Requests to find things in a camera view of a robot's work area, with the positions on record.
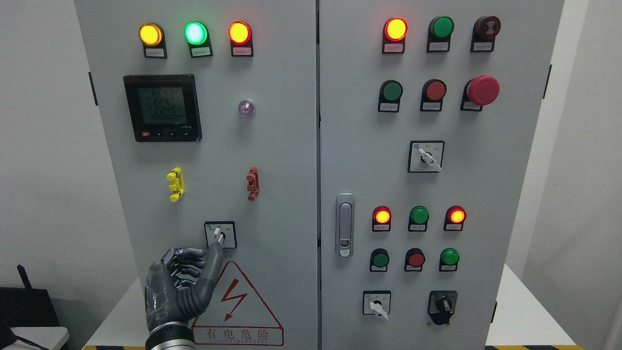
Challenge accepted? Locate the black device with antenna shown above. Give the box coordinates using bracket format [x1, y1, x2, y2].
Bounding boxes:
[0, 264, 60, 328]

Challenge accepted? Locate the dark red buzzer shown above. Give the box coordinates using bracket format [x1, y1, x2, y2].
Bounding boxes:
[470, 16, 501, 53]

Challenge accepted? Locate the silver door handle lock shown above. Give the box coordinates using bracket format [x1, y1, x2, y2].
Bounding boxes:
[335, 193, 355, 258]

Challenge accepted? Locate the clear small lamp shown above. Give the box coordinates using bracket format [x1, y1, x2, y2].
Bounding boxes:
[238, 99, 256, 118]

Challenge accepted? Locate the red lit indicator lower left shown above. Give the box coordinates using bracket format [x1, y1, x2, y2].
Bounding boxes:
[372, 206, 392, 232]

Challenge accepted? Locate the yellow indicator light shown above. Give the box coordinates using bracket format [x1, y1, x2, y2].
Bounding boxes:
[138, 22, 167, 58]

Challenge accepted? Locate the red triangle warning sticker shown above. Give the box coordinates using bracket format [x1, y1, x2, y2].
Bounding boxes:
[191, 261, 284, 347]

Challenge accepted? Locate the white rotary light switch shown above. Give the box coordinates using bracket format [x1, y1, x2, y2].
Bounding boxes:
[204, 221, 238, 249]

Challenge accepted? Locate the green push button second row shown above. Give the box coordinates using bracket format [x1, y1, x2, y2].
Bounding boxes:
[378, 80, 403, 113]

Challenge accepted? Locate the green indicator light top left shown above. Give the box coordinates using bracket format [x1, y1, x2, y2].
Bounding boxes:
[184, 21, 213, 58]

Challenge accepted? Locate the green push button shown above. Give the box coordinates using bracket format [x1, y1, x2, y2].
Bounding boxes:
[369, 248, 390, 272]
[426, 16, 454, 53]

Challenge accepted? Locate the red indicator light right door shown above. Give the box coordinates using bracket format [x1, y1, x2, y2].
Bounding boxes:
[382, 17, 408, 54]

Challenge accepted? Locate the red push button lower middle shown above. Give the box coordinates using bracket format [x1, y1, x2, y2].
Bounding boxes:
[403, 248, 426, 272]

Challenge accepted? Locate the white box lower left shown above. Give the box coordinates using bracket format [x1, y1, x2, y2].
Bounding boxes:
[11, 327, 69, 350]

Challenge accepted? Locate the black rotary selector switch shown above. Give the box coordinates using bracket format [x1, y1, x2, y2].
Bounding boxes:
[427, 290, 458, 325]

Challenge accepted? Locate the white rotary switch upper right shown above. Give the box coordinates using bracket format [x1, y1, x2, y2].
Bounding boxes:
[407, 141, 445, 173]

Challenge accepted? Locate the red push button second row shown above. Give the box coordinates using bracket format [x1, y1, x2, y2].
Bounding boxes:
[420, 78, 447, 112]

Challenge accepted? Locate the grey electrical cabinet left door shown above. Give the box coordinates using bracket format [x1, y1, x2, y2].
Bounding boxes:
[75, 0, 318, 350]

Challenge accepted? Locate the green push button lower left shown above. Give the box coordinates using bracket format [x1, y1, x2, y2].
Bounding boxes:
[369, 248, 390, 272]

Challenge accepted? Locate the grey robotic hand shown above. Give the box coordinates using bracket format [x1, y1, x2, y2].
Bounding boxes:
[145, 241, 224, 333]

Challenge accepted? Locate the red lit indicator lower right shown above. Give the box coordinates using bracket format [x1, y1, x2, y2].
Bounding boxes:
[444, 205, 467, 232]

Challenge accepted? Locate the black digital power meter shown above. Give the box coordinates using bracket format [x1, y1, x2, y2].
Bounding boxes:
[123, 74, 202, 142]

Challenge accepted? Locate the red indicator light top left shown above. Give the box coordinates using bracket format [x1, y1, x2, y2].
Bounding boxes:
[227, 20, 254, 57]

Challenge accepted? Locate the green push button top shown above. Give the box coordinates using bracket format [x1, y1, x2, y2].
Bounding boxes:
[426, 16, 454, 53]

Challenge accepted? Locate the red lit indicator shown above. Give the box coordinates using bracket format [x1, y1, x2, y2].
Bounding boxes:
[372, 206, 392, 232]
[444, 205, 467, 232]

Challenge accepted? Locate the grey electrical cabinet right door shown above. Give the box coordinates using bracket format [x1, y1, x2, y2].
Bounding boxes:
[319, 0, 564, 350]

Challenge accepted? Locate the green indicator bottom right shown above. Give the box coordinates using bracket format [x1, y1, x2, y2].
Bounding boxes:
[438, 248, 460, 272]

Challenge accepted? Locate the red emergency stop button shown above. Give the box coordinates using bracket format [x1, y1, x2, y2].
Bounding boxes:
[460, 75, 500, 112]

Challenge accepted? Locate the grey electrical cabinet door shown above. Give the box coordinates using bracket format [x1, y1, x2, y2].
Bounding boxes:
[319, 0, 564, 350]
[75, 0, 318, 350]

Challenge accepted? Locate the green indicator lower middle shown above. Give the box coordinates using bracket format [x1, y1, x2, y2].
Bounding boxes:
[407, 206, 430, 232]

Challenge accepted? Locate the white rotary switch bottom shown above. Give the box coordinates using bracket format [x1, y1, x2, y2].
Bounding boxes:
[362, 290, 392, 320]

